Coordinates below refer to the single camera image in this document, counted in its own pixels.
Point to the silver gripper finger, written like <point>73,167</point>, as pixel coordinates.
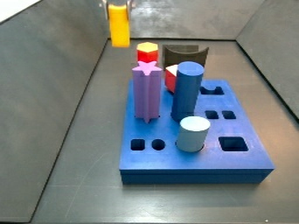
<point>104,4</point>
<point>128,8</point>

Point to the yellow arch block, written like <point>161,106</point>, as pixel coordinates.
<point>119,25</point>

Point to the black curved fixture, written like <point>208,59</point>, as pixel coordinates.
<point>179,53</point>

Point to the blue peg board base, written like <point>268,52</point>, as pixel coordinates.
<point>161,154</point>

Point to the tall red hexagonal peg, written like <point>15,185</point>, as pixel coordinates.
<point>147,52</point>

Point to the purple star peg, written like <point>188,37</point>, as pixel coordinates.
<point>147,87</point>

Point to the short red peg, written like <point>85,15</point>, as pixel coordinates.
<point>169,77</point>

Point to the tall blue cylinder peg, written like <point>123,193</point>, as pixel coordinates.
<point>187,87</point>

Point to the light blue cylinder peg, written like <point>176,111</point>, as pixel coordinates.
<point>193,131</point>

